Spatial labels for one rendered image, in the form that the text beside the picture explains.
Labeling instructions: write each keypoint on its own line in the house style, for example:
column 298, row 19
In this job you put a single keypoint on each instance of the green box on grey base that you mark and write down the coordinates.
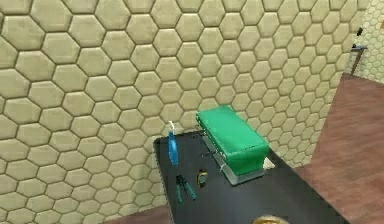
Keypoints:
column 233, row 138

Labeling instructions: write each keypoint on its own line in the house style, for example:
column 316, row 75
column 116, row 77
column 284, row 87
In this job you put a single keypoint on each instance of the small black yellow device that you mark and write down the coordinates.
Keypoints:
column 201, row 177

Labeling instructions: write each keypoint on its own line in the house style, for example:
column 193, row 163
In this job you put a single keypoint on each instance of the tan round object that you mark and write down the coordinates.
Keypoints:
column 270, row 220

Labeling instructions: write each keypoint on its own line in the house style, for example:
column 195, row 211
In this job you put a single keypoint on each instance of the small black object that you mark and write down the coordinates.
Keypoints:
column 359, row 31

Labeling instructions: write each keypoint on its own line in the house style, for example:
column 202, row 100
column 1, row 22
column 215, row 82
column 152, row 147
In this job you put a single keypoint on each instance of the dark small side table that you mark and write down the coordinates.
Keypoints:
column 357, row 53

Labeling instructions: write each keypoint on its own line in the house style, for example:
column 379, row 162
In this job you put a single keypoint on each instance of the black table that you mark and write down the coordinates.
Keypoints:
column 253, row 196

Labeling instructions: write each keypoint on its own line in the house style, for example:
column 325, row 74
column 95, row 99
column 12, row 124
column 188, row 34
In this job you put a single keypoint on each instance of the blue spray bottle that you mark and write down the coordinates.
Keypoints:
column 173, row 150

